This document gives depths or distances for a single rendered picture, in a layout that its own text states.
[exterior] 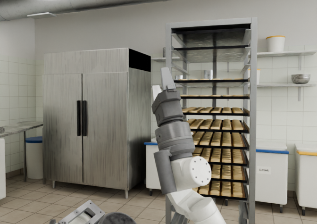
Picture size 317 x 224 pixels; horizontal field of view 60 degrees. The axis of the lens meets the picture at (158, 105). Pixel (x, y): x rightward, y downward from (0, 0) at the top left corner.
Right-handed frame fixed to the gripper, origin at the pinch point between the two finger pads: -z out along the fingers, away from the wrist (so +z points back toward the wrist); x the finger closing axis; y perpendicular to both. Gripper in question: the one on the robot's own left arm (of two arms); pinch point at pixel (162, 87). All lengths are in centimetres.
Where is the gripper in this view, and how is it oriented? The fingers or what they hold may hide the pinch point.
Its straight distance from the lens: 72.6
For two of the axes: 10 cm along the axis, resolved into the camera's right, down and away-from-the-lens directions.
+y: -9.5, 1.4, -2.7
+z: 2.2, 9.3, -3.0
